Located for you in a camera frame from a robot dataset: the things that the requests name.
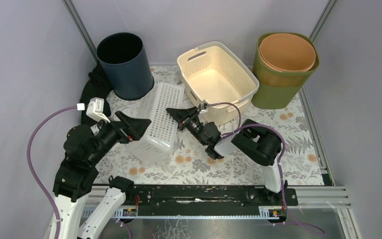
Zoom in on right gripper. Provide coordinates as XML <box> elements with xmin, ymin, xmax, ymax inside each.
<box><xmin>165</xmin><ymin>107</ymin><xmax>206</xmax><ymax>146</ymax></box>

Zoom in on white perforated basket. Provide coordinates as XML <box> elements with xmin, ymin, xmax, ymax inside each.
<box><xmin>126</xmin><ymin>82</ymin><xmax>185</xmax><ymax>164</ymax></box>

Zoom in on cream perforated basket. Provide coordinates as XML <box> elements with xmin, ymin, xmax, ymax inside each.
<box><xmin>177</xmin><ymin>41</ymin><xmax>260</xmax><ymax>125</ymax></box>

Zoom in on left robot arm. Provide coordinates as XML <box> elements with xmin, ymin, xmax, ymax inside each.
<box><xmin>50</xmin><ymin>111</ymin><xmax>152</xmax><ymax>239</ymax></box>

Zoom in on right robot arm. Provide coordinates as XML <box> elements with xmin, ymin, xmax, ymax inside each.
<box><xmin>166</xmin><ymin>103</ymin><xmax>287</xmax><ymax>205</ymax></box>

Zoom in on black cloth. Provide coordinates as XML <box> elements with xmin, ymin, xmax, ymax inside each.
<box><xmin>80</xmin><ymin>63</ymin><xmax>113</xmax><ymax>126</ymax></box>

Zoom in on dark blue round bin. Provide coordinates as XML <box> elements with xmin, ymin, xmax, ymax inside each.
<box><xmin>96</xmin><ymin>32</ymin><xmax>155</xmax><ymax>101</ymax></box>

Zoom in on green mesh waste bin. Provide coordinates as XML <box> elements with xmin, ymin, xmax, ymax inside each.
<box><xmin>252</xmin><ymin>32</ymin><xmax>320</xmax><ymax>109</ymax></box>

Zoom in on orange inner bucket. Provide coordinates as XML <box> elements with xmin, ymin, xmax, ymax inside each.
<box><xmin>259</xmin><ymin>33</ymin><xmax>317</xmax><ymax>72</ymax></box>

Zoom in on floral patterned mat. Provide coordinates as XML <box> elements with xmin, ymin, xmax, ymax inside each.
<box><xmin>74</xmin><ymin>65</ymin><xmax>325</xmax><ymax>186</ymax></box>

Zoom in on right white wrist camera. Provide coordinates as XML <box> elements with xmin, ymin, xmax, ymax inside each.
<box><xmin>197</xmin><ymin>103</ymin><xmax>208</xmax><ymax>114</ymax></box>

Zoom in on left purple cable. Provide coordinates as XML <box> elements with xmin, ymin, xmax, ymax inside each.
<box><xmin>26</xmin><ymin>103</ymin><xmax>86</xmax><ymax>239</ymax></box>

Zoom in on purple cable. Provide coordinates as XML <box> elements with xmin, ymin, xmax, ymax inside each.
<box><xmin>26</xmin><ymin>103</ymin><xmax>86</xmax><ymax>239</ymax></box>
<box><xmin>199</xmin><ymin>101</ymin><xmax>327</xmax><ymax>237</ymax></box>

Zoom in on aluminium frame rail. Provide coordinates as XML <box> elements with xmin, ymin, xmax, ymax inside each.
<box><xmin>46</xmin><ymin>185</ymin><xmax>363</xmax><ymax>239</ymax></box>

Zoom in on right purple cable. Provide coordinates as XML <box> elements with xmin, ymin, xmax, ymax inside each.
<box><xmin>199</xmin><ymin>101</ymin><xmax>327</xmax><ymax>237</ymax></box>

